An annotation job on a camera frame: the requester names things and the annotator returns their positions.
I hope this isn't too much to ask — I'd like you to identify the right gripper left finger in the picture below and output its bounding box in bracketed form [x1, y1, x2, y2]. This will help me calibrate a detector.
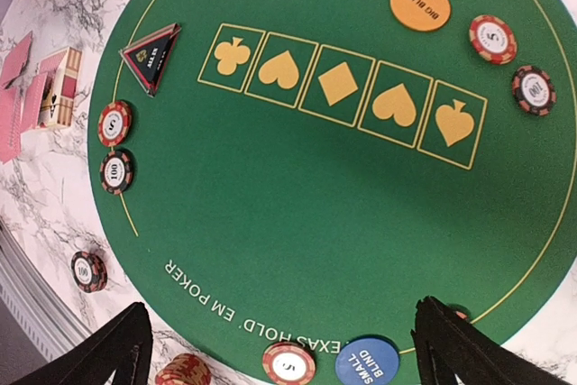
[16, 302, 153, 385]

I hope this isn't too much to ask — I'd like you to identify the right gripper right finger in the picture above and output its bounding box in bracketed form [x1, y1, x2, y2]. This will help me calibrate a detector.
[411, 297, 563, 385]

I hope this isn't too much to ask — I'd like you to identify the red poker chip stack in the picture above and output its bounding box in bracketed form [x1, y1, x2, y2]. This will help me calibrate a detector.
[155, 353, 212, 385]

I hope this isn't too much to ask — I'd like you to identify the black poker chip stack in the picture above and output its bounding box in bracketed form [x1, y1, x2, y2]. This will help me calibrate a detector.
[71, 251, 107, 293]

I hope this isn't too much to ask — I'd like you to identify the blue small blind button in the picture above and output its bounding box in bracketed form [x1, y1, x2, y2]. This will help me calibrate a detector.
[334, 336, 400, 385]

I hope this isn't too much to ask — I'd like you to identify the red playing card deck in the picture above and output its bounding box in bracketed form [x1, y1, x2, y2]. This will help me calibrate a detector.
[1, 32, 50, 163]

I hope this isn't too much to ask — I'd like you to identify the black triangular dealer button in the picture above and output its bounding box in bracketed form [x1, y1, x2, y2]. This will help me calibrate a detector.
[119, 23, 181, 97]

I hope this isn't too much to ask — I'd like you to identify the orange big blind button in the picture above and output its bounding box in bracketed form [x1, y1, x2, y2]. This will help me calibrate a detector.
[389, 0, 452, 32]

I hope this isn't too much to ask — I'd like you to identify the round green poker mat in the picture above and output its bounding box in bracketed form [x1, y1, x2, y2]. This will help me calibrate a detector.
[88, 0, 576, 364]

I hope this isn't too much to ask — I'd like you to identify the playing card box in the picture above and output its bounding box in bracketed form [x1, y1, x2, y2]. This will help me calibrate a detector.
[38, 47, 82, 128]

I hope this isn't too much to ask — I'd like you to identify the front aluminium rail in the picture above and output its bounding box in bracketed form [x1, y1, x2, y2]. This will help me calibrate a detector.
[1, 225, 91, 362]

